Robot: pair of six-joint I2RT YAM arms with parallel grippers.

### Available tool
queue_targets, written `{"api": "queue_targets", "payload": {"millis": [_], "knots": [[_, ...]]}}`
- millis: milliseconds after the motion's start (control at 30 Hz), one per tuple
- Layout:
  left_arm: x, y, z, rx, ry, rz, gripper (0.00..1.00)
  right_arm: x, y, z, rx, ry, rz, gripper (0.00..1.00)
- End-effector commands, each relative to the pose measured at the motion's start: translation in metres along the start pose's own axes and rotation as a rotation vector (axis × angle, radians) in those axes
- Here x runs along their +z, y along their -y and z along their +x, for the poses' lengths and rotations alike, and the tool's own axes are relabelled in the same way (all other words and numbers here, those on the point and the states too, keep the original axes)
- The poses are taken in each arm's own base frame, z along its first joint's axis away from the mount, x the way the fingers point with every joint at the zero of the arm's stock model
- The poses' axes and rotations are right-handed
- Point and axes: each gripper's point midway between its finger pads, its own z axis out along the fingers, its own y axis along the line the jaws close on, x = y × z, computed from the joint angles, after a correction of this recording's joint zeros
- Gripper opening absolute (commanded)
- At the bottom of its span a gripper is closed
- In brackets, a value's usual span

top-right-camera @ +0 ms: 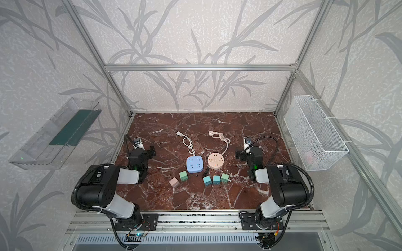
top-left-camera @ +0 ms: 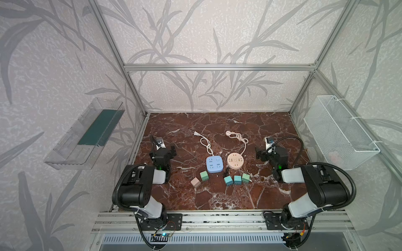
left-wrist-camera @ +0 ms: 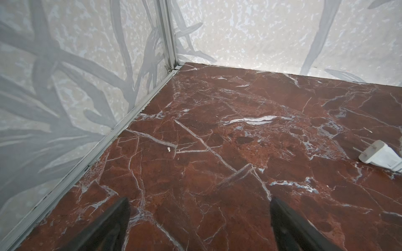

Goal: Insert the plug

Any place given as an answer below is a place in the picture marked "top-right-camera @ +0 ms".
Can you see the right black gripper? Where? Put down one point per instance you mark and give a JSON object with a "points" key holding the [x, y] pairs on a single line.
{"points": [[243, 154]]}

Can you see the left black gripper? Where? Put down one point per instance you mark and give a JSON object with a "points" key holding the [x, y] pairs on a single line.
{"points": [[146, 152]]}

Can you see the light green cube charger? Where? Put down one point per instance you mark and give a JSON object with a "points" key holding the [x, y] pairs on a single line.
{"points": [[224, 178]]}

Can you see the teal green cube charger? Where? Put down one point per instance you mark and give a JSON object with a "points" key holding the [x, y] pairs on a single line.
{"points": [[216, 180]]}

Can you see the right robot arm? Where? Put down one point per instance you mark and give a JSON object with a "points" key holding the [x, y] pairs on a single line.
{"points": [[291, 187]]}

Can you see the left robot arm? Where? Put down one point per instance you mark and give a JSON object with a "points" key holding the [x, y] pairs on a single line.
{"points": [[96, 189]]}

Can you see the pink round power strip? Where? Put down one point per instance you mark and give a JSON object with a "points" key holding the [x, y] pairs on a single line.
{"points": [[215, 161]]}

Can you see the pink cube charger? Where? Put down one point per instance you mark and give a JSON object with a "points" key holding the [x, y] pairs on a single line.
{"points": [[174, 182]]}

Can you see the green cube charger left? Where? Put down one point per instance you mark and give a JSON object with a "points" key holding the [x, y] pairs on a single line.
{"points": [[183, 176]]}

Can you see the blue square power strip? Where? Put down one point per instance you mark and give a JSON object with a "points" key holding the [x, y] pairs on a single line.
{"points": [[194, 164]]}

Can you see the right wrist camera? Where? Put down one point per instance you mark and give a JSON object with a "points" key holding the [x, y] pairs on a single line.
{"points": [[247, 142]]}

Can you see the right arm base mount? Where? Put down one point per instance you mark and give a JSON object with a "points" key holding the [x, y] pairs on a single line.
{"points": [[251, 221]]}

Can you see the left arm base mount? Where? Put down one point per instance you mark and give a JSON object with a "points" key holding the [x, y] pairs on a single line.
{"points": [[144, 222]]}

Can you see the white wire mesh basket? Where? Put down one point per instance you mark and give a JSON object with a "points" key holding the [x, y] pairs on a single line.
{"points": [[317, 142]]}

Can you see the clear plastic wall bin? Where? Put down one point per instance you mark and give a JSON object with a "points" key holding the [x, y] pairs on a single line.
{"points": [[52, 145]]}

